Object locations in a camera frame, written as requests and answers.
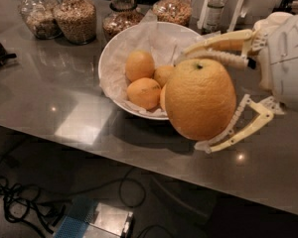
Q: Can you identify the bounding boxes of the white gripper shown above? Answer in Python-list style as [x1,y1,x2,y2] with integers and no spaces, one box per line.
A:
[175,15,298,154]

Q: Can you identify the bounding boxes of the orange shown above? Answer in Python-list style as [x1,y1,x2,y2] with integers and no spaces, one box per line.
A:
[153,65,174,87]
[160,84,166,111]
[125,50,155,81]
[127,77,161,110]
[165,59,236,141]

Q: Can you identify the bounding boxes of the stack of white plates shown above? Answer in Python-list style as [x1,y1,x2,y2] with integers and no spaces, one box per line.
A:
[253,12,292,32]

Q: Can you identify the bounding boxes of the small glass bottle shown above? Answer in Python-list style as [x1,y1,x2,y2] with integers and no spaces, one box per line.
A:
[202,0,224,34]

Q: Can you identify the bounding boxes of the white paper liner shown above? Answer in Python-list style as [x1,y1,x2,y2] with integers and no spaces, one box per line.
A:
[98,9,222,118]

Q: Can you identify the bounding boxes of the glass jar mixed cereal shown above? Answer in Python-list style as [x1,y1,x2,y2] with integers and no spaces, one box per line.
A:
[152,0,192,27]

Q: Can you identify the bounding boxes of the glass jar dark granola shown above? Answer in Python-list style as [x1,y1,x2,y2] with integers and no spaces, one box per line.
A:
[102,0,144,41]

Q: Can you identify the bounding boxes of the grain filled glass jar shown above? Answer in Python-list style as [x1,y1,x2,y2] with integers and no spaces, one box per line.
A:
[53,0,96,45]

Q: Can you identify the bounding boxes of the blue and metal box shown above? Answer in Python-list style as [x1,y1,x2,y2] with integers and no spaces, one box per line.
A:
[53,196,133,238]

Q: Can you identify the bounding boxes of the far left glass jar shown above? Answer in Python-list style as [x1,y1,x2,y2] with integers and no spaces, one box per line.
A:
[18,0,62,40]

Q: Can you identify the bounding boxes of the white stand frame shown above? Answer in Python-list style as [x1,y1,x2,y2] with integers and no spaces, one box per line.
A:
[192,0,245,32]

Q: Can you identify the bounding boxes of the black cables on floor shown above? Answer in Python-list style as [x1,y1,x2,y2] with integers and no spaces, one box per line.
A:
[0,139,177,238]

